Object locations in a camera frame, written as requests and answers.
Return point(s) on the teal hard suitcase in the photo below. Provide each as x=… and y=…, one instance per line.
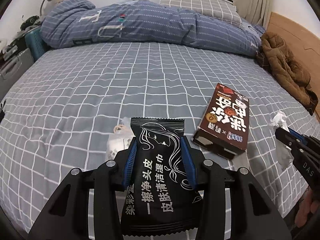
x=35, y=43

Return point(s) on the black wet wipe packet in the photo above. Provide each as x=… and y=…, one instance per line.
x=159, y=200

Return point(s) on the brown chocolate snack box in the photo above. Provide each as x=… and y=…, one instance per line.
x=224, y=127

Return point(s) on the grey checked pillow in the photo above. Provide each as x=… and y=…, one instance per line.
x=218, y=9

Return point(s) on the blue striped duvet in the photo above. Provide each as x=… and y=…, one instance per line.
x=75, y=22

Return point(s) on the person's right hand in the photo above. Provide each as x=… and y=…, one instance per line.
x=308, y=205

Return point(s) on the white tissue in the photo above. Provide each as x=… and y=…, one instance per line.
x=284, y=156

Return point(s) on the white plastic wrapper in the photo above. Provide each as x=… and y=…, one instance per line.
x=119, y=140

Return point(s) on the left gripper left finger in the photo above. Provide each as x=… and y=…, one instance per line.
x=65, y=214

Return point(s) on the wooden headboard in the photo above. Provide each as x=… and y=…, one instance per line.
x=304, y=45

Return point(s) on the brown fleece jacket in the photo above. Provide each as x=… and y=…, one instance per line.
x=275, y=57

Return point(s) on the grey hard suitcase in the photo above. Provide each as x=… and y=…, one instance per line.
x=14, y=69

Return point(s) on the clutter on suitcases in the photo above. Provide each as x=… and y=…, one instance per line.
x=18, y=44

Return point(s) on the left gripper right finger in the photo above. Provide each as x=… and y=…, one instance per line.
x=253, y=214

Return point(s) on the grey checked bed sheet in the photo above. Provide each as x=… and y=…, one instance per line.
x=60, y=112

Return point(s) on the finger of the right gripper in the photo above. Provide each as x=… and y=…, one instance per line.
x=309, y=141
x=292, y=142

